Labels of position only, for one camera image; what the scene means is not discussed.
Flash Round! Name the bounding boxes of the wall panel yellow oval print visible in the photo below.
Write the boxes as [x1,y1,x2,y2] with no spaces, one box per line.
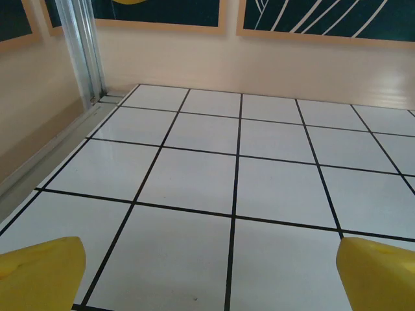
[43,0,227,37]

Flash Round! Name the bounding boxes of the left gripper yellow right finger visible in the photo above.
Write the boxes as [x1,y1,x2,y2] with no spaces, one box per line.
[336,237,415,311]

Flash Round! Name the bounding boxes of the wall panel orange circle leaves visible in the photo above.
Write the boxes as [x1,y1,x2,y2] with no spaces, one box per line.
[235,0,415,50]

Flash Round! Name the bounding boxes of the wall panel large pale disc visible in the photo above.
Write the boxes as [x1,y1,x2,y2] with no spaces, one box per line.
[0,0,43,54]

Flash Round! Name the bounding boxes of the aluminium frame post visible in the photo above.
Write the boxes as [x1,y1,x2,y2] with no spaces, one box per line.
[54,0,108,101]

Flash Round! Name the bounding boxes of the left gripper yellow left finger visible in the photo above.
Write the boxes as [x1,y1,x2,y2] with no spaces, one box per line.
[0,236,87,311]

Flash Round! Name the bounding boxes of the aluminium side rail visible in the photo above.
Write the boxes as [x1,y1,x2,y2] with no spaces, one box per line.
[0,93,126,203]

